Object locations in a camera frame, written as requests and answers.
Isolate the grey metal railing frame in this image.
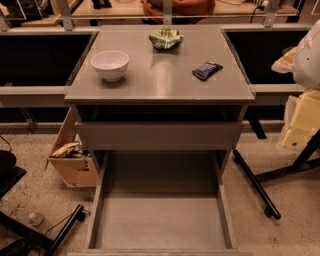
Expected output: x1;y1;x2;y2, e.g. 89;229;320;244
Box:
0;0;319;107

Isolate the wooden crate on floor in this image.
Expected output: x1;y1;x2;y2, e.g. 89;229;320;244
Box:
48;110;98;187

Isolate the open grey middle drawer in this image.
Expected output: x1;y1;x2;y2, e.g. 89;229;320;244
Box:
68;151;252;256

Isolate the blue rxbar blueberry wrapper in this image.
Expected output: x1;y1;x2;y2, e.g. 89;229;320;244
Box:
192;61;223;81

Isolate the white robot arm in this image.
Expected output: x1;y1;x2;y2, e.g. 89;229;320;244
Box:
293;20;320;90

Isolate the crumpled brown paper bag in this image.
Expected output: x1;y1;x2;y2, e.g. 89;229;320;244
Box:
52;142;79;158

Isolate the grey drawer cabinet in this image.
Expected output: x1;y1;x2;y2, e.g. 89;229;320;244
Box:
64;23;257;256

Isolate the black metal stand right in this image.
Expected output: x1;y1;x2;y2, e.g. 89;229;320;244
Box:
232;130;320;220

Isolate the brown leather bag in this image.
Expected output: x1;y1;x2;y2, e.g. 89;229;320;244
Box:
140;0;215;24

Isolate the black metal stand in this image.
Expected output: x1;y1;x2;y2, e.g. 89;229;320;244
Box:
232;130;320;220
0;150;85;256

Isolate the closed grey top drawer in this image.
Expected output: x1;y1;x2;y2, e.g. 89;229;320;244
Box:
75;122;241;151

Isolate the black metal stand left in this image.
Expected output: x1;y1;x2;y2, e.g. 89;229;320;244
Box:
0;150;85;256

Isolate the black cable on floor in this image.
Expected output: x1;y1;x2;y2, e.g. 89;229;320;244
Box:
43;209;92;236

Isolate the white ceramic bowl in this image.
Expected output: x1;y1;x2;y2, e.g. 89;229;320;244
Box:
91;50;129;82

